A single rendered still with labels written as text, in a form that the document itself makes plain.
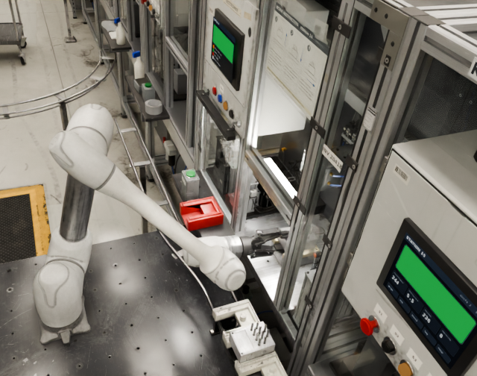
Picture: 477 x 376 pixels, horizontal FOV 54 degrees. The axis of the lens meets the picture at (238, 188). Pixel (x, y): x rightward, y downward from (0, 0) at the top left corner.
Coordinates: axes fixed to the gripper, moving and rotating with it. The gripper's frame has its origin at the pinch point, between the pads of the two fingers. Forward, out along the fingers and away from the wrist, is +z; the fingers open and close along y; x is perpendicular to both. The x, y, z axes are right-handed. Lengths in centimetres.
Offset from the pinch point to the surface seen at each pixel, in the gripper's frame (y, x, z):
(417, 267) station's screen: 61, -66, -24
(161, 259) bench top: -38, 33, -37
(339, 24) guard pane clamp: 91, -20, -25
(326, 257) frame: 33, -38, -17
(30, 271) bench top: -45, 43, -91
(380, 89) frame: 84, -38, -23
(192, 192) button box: -8.0, 42.9, -23.2
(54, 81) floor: -110, 350, -53
